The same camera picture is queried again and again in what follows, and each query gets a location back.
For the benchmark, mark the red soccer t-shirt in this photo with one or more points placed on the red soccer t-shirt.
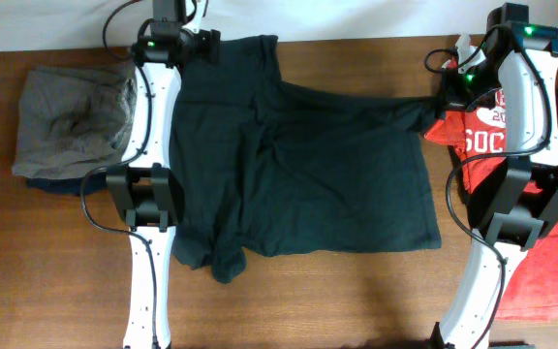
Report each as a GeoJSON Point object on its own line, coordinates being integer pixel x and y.
{"type": "Point", "coordinates": [532, 293]}

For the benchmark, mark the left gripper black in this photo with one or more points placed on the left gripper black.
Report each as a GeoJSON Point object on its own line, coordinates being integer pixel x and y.
{"type": "Point", "coordinates": [205, 45]}

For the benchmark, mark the grey folded shirt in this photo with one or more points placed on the grey folded shirt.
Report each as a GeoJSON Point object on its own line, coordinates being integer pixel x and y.
{"type": "Point", "coordinates": [72, 121]}

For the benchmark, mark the navy folded garment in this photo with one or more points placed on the navy folded garment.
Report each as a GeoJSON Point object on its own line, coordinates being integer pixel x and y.
{"type": "Point", "coordinates": [69, 186]}

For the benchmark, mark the dark green t-shirt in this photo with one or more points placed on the dark green t-shirt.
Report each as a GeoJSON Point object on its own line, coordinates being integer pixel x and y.
{"type": "Point", "coordinates": [280, 169]}

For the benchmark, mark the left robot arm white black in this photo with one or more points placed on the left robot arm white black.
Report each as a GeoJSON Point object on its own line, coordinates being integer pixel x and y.
{"type": "Point", "coordinates": [148, 198]}

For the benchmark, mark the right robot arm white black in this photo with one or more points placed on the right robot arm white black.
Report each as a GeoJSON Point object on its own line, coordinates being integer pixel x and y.
{"type": "Point", "coordinates": [517, 203]}

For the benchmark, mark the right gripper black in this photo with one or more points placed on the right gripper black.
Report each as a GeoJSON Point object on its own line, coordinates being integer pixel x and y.
{"type": "Point", "coordinates": [450, 100]}

